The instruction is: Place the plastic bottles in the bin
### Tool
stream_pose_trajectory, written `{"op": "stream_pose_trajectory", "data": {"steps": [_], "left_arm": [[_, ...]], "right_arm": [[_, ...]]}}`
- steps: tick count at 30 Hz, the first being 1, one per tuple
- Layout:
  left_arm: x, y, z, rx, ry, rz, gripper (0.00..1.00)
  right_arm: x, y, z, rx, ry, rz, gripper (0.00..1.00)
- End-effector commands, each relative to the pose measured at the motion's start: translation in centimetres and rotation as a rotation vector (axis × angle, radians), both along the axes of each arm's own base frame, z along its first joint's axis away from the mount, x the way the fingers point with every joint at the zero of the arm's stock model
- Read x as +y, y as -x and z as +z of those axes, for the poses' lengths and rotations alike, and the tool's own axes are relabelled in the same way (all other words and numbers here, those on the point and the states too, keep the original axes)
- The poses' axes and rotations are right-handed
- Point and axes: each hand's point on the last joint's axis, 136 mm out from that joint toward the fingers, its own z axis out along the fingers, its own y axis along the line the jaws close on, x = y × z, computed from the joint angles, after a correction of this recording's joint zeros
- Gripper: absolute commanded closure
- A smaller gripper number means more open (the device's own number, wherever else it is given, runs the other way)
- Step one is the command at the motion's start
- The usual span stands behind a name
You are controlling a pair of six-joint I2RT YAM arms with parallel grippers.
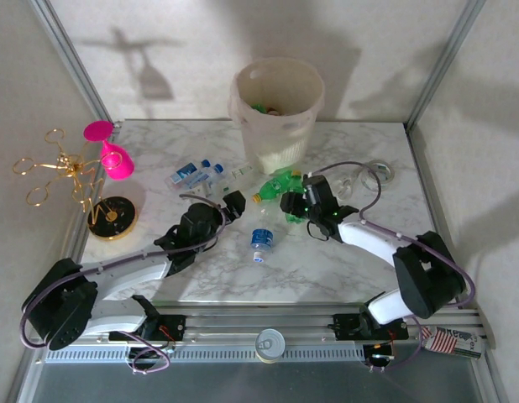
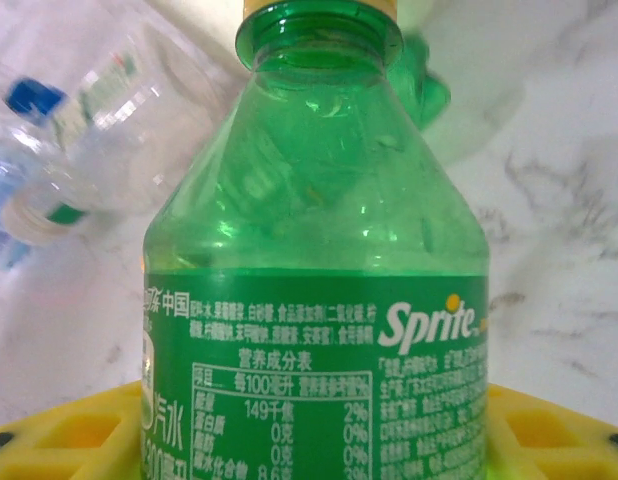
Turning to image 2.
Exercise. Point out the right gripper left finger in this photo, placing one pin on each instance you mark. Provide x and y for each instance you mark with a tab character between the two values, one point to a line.
49	440

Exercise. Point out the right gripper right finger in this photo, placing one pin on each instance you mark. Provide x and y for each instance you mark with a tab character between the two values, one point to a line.
564	445

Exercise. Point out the clear bottle green label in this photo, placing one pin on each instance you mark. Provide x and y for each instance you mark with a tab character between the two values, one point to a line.
129	165

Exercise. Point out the green Sprite bottle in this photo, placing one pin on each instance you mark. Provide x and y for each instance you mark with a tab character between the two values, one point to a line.
429	95
314	200

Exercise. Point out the blue cap bottle pale label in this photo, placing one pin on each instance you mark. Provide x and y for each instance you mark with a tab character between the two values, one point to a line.
31	97

